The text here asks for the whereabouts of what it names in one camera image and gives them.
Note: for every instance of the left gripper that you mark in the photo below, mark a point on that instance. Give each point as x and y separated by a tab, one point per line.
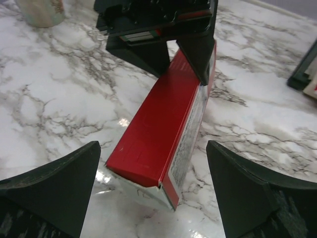
163	20

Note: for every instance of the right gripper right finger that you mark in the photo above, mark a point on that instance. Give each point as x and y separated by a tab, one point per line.
257	202

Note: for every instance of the beige ceramic mug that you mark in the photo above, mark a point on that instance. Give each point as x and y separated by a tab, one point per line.
42	13

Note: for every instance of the black three-tier shelf rack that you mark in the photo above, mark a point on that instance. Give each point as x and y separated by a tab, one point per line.
304	77

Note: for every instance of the red toothpaste box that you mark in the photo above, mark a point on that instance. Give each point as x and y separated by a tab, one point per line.
152	157

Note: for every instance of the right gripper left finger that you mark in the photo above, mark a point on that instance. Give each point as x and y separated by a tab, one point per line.
50	201

